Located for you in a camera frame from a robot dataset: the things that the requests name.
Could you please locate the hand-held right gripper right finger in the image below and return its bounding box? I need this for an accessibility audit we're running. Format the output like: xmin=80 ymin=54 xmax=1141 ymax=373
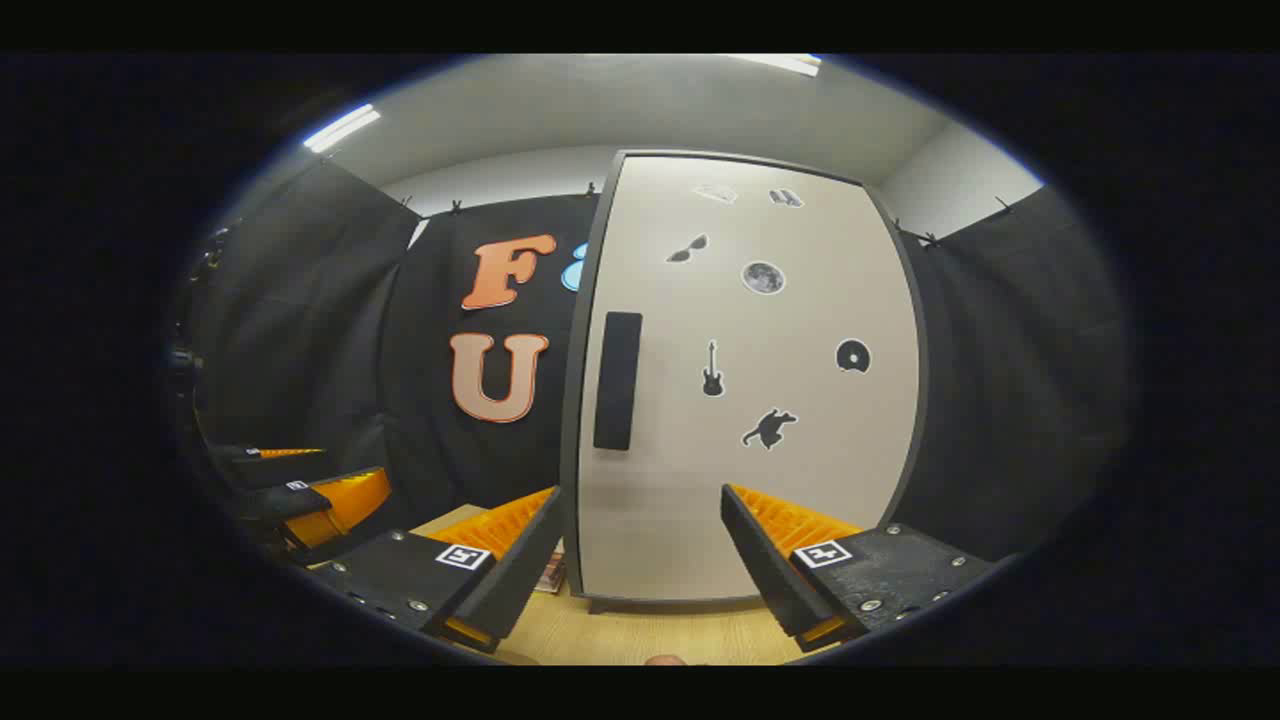
xmin=720 ymin=484 xmax=1001 ymax=653

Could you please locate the black door handle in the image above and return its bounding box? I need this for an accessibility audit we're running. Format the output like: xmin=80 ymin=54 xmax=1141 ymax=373
xmin=593 ymin=311 xmax=644 ymax=452

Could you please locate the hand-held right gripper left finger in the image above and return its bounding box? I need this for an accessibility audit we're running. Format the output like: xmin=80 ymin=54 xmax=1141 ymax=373
xmin=305 ymin=486 xmax=566 ymax=656

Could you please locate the ceiling strip light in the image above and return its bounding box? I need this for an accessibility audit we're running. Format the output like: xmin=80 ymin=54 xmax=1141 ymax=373
xmin=303 ymin=103 xmax=382 ymax=155

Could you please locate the grey cabinet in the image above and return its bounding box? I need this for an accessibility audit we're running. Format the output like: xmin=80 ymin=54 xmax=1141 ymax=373
xmin=558 ymin=148 xmax=931 ymax=613

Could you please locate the white cabinet door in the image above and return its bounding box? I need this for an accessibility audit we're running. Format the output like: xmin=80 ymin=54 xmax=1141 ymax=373
xmin=578 ymin=155 xmax=919 ymax=601

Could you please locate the black backdrop cloth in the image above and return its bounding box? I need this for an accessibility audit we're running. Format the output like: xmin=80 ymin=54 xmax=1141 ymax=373
xmin=185 ymin=160 xmax=1131 ymax=601

